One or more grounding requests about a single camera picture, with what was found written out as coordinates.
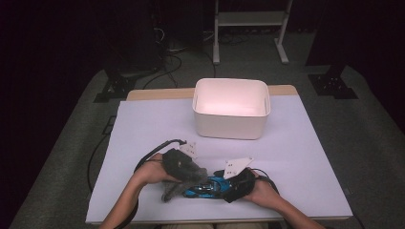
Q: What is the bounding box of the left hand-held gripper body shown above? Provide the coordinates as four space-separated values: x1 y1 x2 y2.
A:
161 140 201 183

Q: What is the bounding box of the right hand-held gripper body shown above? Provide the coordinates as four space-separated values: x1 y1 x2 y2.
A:
223 156 258 204

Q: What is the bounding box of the blue toy car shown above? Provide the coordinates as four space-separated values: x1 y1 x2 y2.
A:
183 176 235 200

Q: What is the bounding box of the grey fuzzy cloth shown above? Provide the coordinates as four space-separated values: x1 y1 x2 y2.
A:
160 158 210 203

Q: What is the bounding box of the white plastic bin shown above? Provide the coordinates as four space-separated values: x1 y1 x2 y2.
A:
192 77 271 140

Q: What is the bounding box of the person's right hand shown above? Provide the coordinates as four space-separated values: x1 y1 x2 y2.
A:
243 168 282 208

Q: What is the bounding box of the person's left hand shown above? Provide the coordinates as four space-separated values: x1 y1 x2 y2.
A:
135 153 182 186

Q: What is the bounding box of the white table mat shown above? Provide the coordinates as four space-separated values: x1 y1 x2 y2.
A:
85 94 353 225

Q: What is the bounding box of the wooden table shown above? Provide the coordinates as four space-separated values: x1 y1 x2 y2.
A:
126 84 299 102

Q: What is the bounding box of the black floor socket plate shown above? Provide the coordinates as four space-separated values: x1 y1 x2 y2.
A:
101 115 117 135

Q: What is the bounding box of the black stand base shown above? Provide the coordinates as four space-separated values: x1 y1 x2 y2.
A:
93 68 139 104
308 65 359 100

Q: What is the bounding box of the white metal stand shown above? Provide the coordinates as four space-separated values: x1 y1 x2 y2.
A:
212 0 294 66

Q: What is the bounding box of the left hand-held gripper cable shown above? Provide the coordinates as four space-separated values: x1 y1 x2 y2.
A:
113 138 188 229

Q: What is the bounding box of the hand-held gripper cable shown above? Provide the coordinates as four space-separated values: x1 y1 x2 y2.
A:
113 138 188 229
251 167 297 229

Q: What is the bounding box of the right hand-held gripper cable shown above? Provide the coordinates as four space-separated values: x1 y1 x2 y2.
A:
251 167 297 229

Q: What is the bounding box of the black cable beside table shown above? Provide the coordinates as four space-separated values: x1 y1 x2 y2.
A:
87 133 111 193

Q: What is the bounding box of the looped black floor cable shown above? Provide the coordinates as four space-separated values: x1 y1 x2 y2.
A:
141 53 183 90

